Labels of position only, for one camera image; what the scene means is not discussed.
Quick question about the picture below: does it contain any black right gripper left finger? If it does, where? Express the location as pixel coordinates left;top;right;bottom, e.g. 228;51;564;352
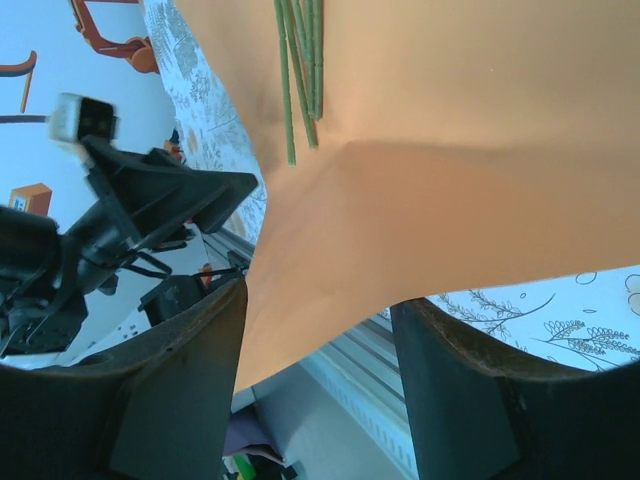
0;277;249;480

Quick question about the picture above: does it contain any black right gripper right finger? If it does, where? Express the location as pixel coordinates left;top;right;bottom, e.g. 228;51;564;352
389;298;640;480

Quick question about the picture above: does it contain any artificial flower bunch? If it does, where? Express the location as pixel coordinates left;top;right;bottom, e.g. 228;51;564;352
273;0;325;166

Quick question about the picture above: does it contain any orange wrapping paper sheet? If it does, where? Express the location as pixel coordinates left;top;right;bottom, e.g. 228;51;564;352
174;0;640;394

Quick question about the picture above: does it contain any floral patterned tablecloth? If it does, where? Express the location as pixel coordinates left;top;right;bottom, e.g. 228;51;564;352
142;0;640;374

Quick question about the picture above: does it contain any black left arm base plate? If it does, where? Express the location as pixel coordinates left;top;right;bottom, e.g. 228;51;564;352
138;272;236;326

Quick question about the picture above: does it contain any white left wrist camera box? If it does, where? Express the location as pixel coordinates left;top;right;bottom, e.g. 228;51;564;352
47;92;121;154

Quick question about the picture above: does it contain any aluminium frame rail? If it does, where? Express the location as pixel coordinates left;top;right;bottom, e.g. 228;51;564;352
202;227;419;480

